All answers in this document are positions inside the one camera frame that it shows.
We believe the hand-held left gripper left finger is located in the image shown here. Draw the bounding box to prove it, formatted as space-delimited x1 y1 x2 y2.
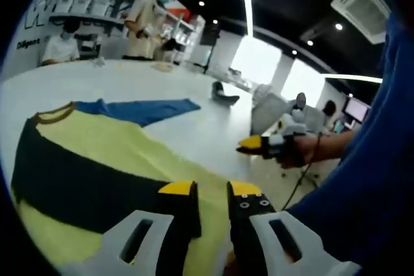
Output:
101 180 202 276

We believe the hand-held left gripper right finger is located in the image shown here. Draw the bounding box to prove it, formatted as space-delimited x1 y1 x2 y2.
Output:
226 180 360 276

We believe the yellow blue black garment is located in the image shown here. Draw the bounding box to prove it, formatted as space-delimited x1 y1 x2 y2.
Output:
10 97 239 273

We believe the person's right hand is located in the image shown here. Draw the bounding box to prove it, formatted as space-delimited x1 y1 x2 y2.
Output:
279 135 321 169

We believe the dark grey curved holder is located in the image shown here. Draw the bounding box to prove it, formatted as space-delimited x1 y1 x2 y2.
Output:
212 81 241 106

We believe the lit computer monitor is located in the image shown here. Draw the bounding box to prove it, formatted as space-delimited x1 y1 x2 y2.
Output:
344 98 372 118

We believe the person's blue clothing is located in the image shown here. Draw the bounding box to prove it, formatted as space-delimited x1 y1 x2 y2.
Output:
286 10 414 276

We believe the wooden board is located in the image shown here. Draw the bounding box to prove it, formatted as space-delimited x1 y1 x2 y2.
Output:
151 62 175 72

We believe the white storage rack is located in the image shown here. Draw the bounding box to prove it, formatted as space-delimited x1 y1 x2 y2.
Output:
161 10 208 63

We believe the ceiling air conditioner vent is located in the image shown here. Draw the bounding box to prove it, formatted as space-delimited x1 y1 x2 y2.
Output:
330 0 391 45

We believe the white storage bin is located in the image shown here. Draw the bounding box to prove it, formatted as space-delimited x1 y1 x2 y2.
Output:
90 0 111 15
72 0 92 15
54 0 74 15

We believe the black cable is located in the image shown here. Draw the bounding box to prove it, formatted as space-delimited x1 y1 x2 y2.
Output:
281 133 323 211

